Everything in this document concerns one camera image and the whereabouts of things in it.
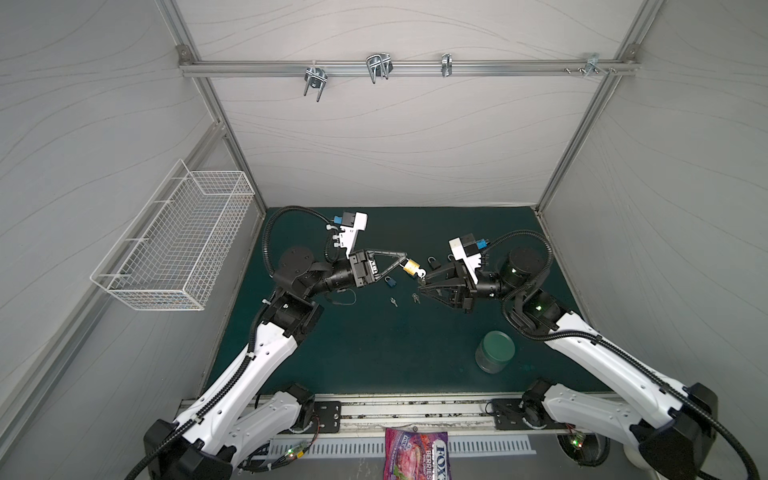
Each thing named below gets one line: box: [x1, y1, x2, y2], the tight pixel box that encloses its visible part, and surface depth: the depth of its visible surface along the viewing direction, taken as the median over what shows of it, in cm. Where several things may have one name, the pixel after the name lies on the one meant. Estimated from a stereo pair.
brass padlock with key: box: [399, 258, 427, 278], surface depth 57 cm
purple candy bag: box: [384, 428, 451, 480], surface depth 68 cm
